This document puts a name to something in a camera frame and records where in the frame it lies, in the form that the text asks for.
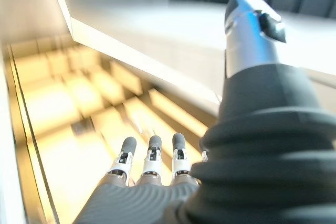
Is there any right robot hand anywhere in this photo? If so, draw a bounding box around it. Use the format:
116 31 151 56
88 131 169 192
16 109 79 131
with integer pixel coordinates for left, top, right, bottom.
72 0 336 224

